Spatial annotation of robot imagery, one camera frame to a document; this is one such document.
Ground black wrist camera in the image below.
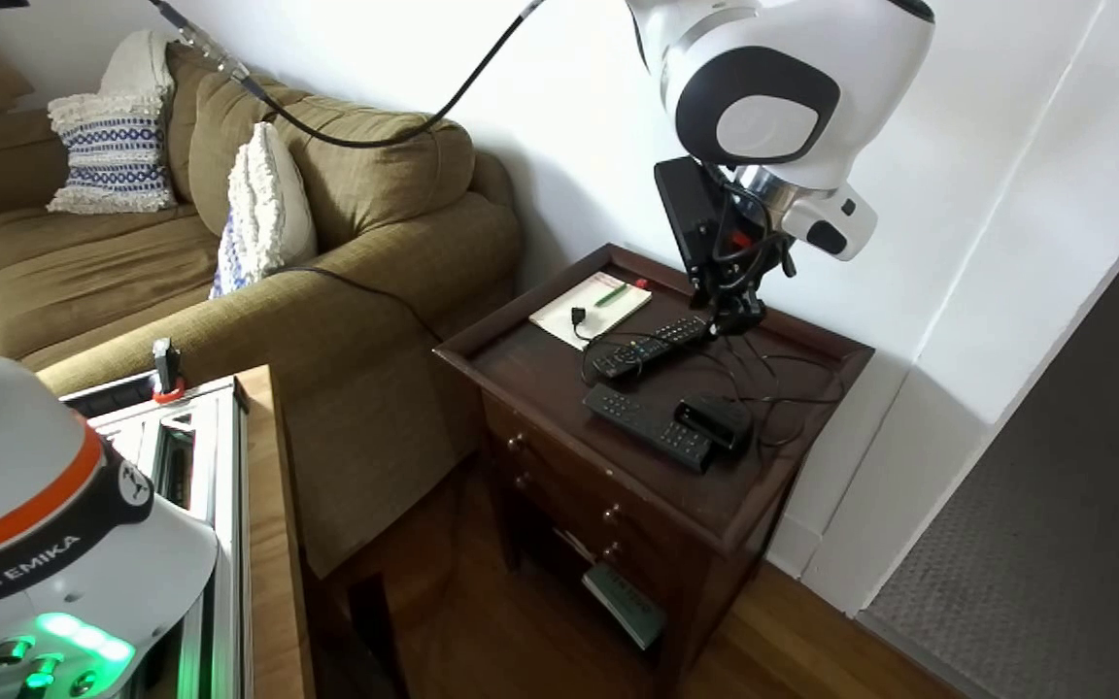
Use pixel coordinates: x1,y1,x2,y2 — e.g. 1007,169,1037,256
653,156,714,282

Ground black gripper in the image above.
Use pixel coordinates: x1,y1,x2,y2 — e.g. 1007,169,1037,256
685,177,801,343

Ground white notepad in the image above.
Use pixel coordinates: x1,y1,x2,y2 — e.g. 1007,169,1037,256
525,268,656,353

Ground white folded blanket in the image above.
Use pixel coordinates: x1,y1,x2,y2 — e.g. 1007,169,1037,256
97,28,182,102

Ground small black remote colored buttons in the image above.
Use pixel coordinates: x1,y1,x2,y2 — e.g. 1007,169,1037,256
580,313,720,389

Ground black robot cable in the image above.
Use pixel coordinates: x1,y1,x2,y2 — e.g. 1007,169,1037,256
148,0,546,150

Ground blue striped white pillow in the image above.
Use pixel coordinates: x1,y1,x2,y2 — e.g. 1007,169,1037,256
41,87,182,217

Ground white knitted pillow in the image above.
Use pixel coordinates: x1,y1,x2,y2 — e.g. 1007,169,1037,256
207,122,318,303

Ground wooden cart board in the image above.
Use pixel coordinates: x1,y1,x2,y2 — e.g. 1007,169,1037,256
230,360,318,699

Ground dark wooden nightstand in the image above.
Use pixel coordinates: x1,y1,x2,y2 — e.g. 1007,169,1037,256
431,241,876,699

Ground olive fabric couch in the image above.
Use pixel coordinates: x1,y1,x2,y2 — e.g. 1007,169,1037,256
0,15,527,581

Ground long black remote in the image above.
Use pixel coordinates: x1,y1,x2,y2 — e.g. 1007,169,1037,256
580,382,720,475

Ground black clamp handle red base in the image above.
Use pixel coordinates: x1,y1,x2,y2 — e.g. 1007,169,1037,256
148,335,189,406

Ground black alarm clock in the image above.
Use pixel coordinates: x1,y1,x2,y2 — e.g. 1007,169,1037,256
670,399,762,458

